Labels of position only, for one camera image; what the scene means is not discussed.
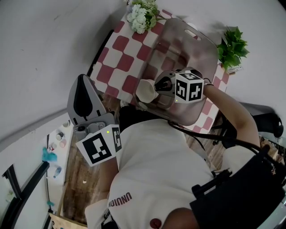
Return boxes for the black window frame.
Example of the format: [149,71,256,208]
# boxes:
[0,161,50,229]

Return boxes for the person's white shirt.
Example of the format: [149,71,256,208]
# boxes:
[84,118,257,229]

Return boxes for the person's left forearm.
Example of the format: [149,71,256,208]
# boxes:
[99,154,119,197]

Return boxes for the red round pendant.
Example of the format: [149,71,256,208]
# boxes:
[149,218,162,229]

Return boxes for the white flower bouquet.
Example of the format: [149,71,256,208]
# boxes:
[126,0,167,35]

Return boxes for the black office chair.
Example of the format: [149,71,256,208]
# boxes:
[211,102,284,149]

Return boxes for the thick black cable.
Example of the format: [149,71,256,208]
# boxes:
[167,120,275,161]

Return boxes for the wooden board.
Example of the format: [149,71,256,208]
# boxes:
[48,212,88,229]

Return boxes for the green leafy plant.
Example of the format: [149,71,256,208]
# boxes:
[216,25,250,72]

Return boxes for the wooden stick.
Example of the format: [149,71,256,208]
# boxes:
[56,185,67,217]

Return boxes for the person's black trousers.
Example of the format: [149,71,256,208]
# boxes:
[118,106,161,132]

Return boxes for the translucent grey plastic tub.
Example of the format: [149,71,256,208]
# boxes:
[133,18,219,126]

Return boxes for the blue cloth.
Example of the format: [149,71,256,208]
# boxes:
[42,147,58,163]

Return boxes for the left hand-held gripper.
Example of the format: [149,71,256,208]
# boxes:
[67,74,123,167]

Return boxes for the person's right forearm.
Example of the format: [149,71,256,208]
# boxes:
[203,84,261,148]

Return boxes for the black shoulder pack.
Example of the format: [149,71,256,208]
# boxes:
[189,145,286,229]

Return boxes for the red white checkered tablecloth table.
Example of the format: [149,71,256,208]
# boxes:
[89,8,230,135]

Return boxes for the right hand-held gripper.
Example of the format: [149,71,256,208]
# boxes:
[154,68,205,104]

